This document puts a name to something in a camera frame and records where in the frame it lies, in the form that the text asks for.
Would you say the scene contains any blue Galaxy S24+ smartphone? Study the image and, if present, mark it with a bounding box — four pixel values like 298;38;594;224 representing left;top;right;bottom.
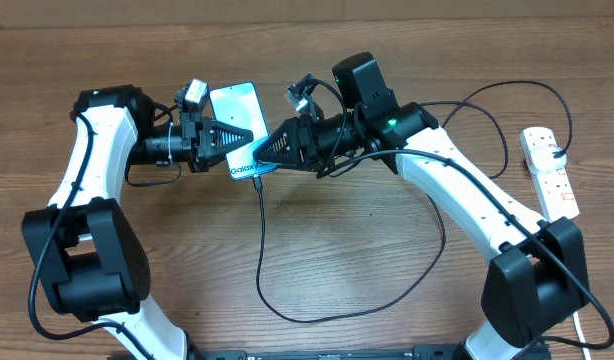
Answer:
209;82;277;181

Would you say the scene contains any black charging cable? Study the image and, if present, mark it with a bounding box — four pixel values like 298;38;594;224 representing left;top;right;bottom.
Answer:
251;79;574;325

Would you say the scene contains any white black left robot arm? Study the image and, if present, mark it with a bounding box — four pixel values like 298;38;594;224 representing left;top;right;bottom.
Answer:
21;84;253;359

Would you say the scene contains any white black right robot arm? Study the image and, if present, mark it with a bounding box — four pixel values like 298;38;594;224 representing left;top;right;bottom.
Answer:
253;52;589;359

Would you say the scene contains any white charger plug adapter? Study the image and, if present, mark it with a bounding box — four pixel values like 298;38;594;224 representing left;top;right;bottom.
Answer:
527;146;567;175

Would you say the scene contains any white power strip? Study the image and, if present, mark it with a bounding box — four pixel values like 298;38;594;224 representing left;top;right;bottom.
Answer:
519;127;580;222

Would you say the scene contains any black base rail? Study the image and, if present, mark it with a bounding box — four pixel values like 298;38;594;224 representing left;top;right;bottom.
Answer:
188;344;459;360

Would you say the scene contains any white power strip cord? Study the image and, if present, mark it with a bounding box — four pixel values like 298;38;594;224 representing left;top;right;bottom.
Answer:
571;309;592;360

